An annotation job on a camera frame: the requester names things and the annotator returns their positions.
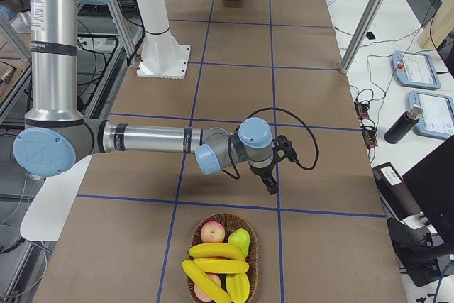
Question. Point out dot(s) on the aluminium frame post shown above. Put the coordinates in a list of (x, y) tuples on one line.
[(360, 32)]

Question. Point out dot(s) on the blue teach pendant tablet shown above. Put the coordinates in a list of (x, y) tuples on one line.
[(415, 70)]

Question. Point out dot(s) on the black monitor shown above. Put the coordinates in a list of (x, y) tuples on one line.
[(430, 183)]

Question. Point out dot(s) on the yellow star fruit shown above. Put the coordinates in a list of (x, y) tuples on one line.
[(238, 287)]

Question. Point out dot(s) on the black water bottle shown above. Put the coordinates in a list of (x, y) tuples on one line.
[(403, 124)]

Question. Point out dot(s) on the pink red apple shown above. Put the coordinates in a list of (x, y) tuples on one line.
[(212, 232)]

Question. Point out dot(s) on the yellow banana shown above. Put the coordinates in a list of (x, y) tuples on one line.
[(209, 250), (199, 277), (222, 266)]

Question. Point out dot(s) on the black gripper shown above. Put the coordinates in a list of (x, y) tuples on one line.
[(262, 174)]

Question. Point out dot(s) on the green pear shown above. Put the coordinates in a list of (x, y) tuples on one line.
[(240, 238)]

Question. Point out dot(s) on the brown wicker basket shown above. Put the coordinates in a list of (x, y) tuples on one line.
[(231, 223)]

